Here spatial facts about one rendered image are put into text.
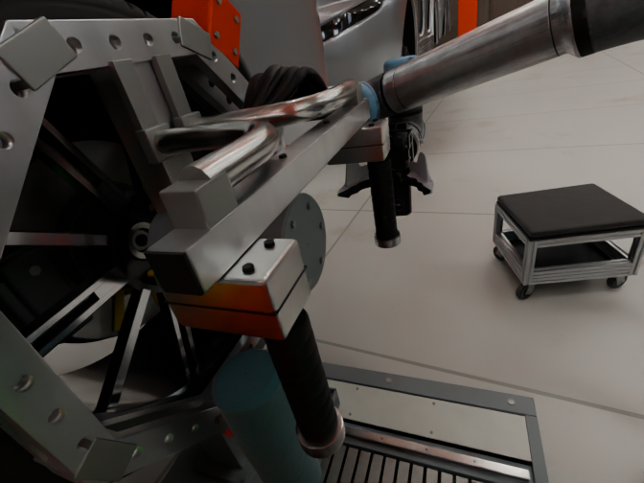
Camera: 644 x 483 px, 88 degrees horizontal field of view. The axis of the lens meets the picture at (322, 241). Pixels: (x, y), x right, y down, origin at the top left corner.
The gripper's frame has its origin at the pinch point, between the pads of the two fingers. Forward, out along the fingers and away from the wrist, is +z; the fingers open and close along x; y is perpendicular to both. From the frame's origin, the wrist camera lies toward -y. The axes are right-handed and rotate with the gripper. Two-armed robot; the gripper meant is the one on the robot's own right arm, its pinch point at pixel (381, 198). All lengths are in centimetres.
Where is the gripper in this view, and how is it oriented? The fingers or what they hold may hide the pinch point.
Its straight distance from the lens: 55.2
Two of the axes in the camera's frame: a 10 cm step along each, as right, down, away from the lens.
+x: 9.2, 0.2, -3.8
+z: -3.3, 5.3, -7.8
